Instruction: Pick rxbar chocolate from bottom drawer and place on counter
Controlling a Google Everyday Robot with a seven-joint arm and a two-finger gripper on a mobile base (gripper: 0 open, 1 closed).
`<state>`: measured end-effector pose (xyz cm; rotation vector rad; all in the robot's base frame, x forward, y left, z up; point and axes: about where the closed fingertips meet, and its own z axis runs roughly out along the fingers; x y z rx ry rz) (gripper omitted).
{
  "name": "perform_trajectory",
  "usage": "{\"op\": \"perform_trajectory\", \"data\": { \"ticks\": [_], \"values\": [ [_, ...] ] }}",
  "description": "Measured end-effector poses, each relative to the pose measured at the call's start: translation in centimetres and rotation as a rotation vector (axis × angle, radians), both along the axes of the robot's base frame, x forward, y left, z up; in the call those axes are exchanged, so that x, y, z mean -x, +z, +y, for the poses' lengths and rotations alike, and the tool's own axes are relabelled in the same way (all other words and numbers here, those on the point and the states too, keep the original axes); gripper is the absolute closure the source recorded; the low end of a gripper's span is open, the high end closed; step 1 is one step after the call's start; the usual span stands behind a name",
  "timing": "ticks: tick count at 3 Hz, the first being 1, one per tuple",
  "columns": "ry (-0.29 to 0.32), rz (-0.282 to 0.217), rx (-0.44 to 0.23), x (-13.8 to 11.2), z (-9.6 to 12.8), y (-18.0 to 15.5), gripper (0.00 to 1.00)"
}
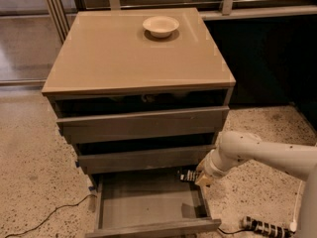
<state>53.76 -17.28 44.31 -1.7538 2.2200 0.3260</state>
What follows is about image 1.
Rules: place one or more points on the middle grey drawer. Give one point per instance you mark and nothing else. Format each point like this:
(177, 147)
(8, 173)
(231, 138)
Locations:
(143, 160)

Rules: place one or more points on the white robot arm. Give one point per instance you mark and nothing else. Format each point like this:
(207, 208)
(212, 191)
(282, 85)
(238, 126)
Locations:
(235, 148)

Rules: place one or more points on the black power strip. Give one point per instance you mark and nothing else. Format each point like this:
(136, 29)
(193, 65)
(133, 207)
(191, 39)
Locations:
(264, 228)

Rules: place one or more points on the white wall plug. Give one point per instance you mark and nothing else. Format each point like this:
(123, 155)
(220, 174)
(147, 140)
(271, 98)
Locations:
(293, 226)

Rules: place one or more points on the black rxbar chocolate bar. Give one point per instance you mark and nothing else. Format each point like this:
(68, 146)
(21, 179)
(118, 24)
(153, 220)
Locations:
(189, 176)

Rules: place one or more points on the bottom grey open drawer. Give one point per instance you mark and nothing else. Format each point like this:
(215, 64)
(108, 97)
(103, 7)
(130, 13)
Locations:
(150, 204)

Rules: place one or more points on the white ceramic bowl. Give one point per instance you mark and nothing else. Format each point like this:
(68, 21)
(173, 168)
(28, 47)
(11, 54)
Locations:
(160, 26)

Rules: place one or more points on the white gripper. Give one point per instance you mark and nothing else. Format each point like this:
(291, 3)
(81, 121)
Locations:
(209, 168)

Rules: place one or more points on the top grey drawer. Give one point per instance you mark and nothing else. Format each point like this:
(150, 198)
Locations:
(143, 125)

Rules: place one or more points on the grey drawer cabinet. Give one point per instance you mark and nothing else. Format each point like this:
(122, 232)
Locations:
(109, 64)

